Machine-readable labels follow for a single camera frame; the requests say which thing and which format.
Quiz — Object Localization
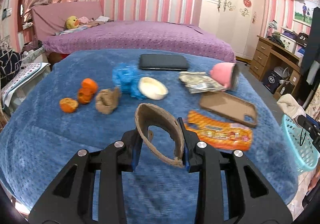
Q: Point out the brown phone case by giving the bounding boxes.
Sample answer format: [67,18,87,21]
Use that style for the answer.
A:
[199,92,258,128]

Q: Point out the grey printed snack packet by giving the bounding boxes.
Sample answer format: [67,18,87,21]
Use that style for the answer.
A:
[179,72,227,94]

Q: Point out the white storage box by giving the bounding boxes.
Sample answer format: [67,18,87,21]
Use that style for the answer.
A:
[280,27,299,53]

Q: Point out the framed couple photo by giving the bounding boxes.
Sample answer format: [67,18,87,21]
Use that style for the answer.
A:
[292,0,319,27]

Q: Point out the yellow duck plush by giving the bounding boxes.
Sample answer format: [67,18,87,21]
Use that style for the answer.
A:
[65,16,79,30]

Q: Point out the white shallow bowl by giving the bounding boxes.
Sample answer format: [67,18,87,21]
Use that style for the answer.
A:
[138,77,169,100]

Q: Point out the blue crumpled plastic cover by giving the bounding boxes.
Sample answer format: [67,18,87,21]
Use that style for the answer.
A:
[112,62,144,100]

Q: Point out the black phone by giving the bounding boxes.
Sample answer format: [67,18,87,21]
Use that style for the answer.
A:
[139,54,190,71]

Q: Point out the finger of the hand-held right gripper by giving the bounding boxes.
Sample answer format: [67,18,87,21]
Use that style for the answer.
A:
[297,115,320,153]

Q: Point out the light blue plastic basket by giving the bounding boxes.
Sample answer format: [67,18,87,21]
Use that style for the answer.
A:
[282,114,320,174]

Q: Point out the pink covered headboard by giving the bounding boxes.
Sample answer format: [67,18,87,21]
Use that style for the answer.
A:
[31,1,103,43]

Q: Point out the dark hanging coat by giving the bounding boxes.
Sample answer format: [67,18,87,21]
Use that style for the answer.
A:
[300,7,320,84]

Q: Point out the black printed bag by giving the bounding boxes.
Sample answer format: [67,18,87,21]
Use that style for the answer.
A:
[295,32,310,47]

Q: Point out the white round appliance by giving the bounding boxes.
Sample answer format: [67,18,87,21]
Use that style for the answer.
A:
[272,66,288,82]

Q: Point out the brown crumpled paper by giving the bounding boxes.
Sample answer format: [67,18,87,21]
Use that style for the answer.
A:
[95,87,122,115]

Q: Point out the polka dot cloth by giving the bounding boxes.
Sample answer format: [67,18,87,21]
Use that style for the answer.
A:
[0,62,52,104]

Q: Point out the white wardrobe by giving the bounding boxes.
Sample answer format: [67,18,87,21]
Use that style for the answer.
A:
[199,0,265,59]

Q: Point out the bed with purple bedspread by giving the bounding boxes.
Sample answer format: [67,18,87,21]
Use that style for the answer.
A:
[42,21,237,63]

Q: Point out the floral fabric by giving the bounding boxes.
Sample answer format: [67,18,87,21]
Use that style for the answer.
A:
[302,81,320,124]

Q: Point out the small orange peel piece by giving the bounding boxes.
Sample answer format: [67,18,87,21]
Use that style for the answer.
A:
[59,98,79,114]

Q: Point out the desk lamp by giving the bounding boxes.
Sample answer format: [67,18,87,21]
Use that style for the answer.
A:
[266,20,278,38]

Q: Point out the blue fleece blanket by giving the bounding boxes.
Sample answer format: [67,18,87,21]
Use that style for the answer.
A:
[0,49,299,217]

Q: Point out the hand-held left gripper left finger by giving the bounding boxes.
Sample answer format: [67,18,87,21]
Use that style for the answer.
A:
[29,130,143,224]

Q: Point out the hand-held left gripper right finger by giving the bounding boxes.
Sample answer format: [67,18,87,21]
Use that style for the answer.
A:
[176,117,293,224]

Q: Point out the orange snack wrapper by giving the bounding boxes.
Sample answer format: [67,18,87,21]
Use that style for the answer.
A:
[184,110,253,151]

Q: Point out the pink steel-lined mug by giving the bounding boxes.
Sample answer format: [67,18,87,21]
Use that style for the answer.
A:
[209,62,240,89]

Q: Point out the large orange peel piece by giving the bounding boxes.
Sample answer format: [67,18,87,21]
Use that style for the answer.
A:
[77,78,98,104]

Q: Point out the brown torn cardboard ring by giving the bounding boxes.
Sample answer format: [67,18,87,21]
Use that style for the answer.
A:
[134,103,187,168]

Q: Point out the wooden desk with drawers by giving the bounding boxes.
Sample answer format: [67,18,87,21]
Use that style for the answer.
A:
[249,35,304,97]

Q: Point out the dark patterned cloth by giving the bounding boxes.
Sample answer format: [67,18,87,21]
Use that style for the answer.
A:
[0,49,22,82]

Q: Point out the dark blue gift box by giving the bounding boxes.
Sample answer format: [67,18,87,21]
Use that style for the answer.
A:
[261,69,278,89]

